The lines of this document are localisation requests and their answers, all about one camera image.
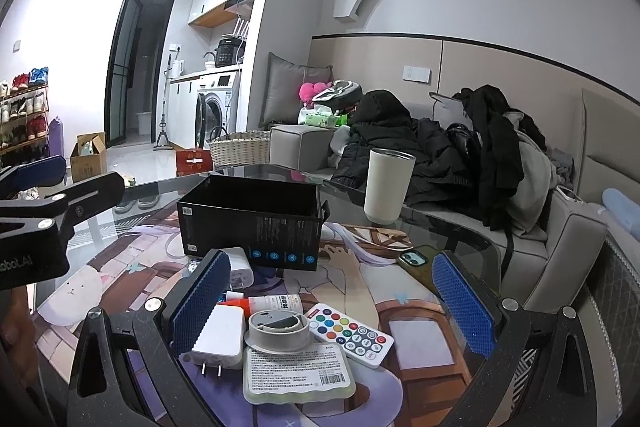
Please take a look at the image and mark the grey cushion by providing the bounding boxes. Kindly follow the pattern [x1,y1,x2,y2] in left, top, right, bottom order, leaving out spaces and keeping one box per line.
[260,53,334,128]

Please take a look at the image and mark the smartphone green case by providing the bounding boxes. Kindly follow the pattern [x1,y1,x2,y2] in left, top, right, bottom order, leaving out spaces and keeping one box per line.
[396,245,440,295]

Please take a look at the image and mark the black jacket pile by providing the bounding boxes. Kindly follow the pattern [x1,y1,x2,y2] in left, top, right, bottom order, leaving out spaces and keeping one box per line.
[332,84,558,233]

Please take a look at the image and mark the grey tape roll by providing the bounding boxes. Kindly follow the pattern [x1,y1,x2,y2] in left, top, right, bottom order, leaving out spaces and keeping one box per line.
[244,310,312,355]

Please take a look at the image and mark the wooden shoe rack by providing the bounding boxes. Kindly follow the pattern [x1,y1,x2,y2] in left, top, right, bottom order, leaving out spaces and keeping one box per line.
[0,67,49,167]

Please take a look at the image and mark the green pack with label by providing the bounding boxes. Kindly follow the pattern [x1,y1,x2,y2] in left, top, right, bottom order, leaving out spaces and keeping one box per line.
[243,343,357,405]

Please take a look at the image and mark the black rice cooker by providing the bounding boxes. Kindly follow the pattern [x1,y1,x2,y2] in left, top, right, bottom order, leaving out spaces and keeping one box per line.
[215,35,245,67]

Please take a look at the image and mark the white washing machine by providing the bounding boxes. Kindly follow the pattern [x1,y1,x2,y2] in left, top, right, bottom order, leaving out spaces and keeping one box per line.
[195,68,241,148]

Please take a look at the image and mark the grey sofa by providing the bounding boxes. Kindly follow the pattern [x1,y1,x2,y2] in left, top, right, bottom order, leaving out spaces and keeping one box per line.
[268,33,640,308]

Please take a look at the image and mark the white power adapter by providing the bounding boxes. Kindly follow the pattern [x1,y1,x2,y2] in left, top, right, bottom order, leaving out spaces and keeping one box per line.
[180,303,246,369]

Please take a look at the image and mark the red white tube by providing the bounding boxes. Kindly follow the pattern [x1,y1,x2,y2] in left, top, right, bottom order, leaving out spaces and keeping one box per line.
[220,295,304,319]

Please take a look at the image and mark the light blue rolled towel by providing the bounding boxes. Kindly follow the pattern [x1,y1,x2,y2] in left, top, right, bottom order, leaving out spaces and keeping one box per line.
[602,187,640,241]

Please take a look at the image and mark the black cardboard box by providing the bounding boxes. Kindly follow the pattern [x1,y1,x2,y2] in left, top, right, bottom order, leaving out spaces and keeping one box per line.
[177,174,330,271]

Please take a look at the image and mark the purple yoga mat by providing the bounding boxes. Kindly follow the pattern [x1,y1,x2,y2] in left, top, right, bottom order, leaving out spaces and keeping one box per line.
[49,117,65,157]

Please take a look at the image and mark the white remote colourful buttons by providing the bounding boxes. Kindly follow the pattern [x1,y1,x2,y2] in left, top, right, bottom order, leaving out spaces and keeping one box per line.
[305,303,395,369]

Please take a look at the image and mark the red gift box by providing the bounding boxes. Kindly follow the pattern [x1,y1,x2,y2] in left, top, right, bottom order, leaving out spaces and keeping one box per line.
[175,148,214,176]

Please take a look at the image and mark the brown cardboard box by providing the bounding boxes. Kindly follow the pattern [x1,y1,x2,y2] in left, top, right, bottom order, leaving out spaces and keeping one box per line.
[70,132,107,182]

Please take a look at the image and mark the white charger block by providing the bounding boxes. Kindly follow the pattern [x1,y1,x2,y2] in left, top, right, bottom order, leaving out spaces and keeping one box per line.
[222,247,255,291]

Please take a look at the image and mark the white tumbler cup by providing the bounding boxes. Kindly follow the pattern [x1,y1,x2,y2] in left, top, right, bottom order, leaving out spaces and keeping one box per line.
[363,148,416,225]

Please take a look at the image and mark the pink plush toy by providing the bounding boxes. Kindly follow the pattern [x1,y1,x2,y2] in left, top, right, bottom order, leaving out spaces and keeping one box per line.
[298,81,333,108]

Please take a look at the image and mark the green tissue pack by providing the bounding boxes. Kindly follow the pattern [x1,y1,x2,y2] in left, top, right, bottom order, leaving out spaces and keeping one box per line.
[298,105,348,129]

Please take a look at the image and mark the white woven basket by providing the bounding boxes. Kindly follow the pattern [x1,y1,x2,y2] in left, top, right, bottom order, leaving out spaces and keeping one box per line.
[208,130,270,167]

